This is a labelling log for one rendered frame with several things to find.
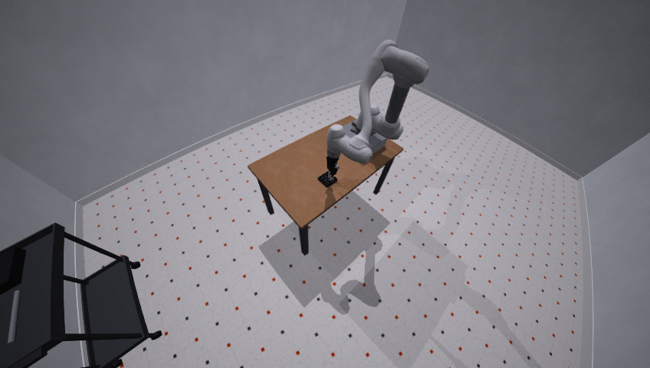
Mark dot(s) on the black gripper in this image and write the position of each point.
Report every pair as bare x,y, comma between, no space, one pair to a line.
332,166

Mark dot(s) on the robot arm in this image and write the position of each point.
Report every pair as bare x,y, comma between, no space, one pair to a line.
407,69

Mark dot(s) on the black knob box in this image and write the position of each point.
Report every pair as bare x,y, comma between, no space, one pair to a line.
325,180

